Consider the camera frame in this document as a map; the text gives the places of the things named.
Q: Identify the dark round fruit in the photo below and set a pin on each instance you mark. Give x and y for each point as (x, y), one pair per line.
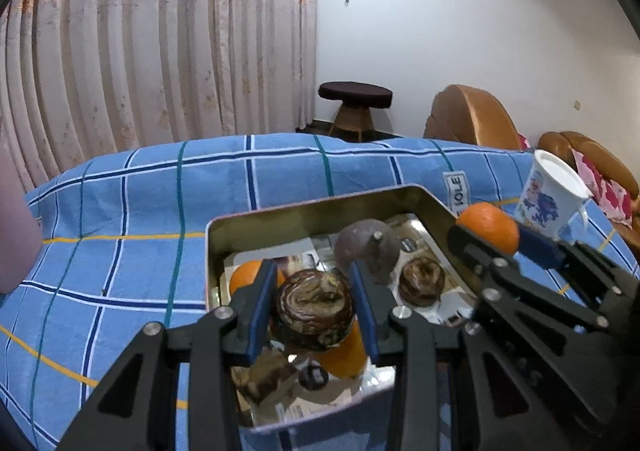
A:
(367, 246)

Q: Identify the pink pleated curtain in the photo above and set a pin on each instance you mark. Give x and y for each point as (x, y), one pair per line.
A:
(150, 41)

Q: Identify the orange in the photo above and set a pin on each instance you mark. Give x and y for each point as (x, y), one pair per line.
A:
(345, 356)
(487, 228)
(246, 276)

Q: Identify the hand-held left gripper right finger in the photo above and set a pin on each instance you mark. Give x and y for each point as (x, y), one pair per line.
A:
(362, 311)

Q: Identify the cake packet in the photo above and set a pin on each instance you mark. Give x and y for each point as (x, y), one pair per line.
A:
(265, 378)

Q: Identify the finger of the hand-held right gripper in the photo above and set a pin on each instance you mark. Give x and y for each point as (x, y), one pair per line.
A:
(537, 243)
(470, 246)

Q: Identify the metal tin box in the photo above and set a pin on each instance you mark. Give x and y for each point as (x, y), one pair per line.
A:
(300, 226)

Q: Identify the floral pink cushion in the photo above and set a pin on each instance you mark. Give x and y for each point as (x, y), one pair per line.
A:
(612, 193)

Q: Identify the pink plastic pitcher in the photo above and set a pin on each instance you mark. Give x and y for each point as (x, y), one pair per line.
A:
(17, 241)

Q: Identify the brown marbled muffin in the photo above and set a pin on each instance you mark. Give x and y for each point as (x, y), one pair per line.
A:
(422, 281)
(312, 308)

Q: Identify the white printed cup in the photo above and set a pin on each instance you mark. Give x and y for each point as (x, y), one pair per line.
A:
(547, 196)

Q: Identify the blue checked tablecloth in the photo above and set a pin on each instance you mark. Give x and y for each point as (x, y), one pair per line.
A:
(125, 211)

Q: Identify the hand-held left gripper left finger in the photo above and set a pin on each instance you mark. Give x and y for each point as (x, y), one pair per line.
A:
(260, 311)

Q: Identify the dark round stool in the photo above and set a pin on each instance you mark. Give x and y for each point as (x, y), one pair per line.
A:
(355, 96)

